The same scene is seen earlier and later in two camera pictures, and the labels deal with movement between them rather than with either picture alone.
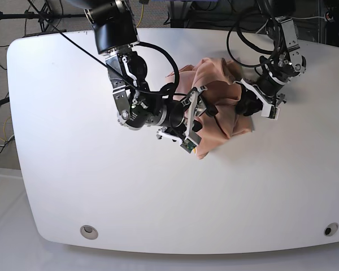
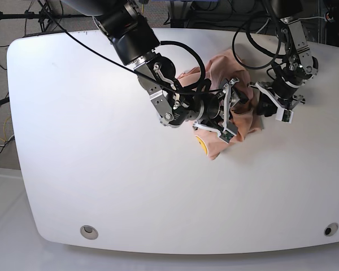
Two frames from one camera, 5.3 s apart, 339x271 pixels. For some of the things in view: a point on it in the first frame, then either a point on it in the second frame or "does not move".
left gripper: [182, 116] to [218, 108]
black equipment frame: [328, 21] does not move
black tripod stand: [46, 14] does not move
